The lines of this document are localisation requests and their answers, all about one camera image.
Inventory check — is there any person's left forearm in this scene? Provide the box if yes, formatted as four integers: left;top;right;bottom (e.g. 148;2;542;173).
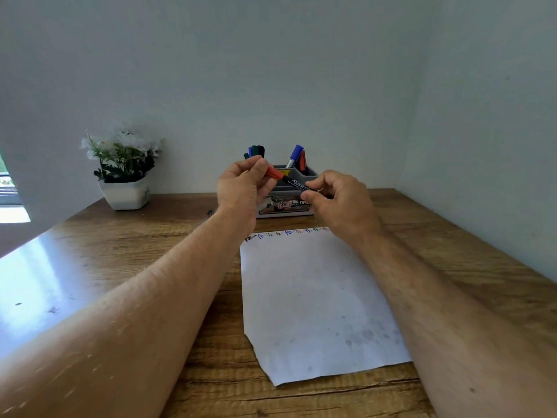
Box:
0;211;255;418

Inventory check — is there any white potted flower plant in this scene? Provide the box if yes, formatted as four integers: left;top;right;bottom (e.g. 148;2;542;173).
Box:
80;121;164;211

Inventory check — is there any person's left hand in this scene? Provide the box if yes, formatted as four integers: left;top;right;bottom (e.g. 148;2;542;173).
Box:
215;155;279;236

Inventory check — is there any person's right hand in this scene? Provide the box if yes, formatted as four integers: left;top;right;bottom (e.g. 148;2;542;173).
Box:
300;169;385;245

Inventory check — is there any person's right forearm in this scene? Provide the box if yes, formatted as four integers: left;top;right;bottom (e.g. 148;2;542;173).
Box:
356;228;557;418

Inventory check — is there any grey white desk organizer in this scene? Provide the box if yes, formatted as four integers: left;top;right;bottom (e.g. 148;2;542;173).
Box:
254;165;321;219

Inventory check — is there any thick blue silver banded marker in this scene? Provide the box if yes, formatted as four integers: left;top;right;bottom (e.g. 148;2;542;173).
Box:
285;145;305;169

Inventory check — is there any white paper sheet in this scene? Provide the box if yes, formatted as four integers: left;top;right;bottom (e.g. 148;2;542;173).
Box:
240;226;413;387

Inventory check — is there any grey window frame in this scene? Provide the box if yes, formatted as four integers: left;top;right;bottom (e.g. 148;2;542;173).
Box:
0;154;23;206

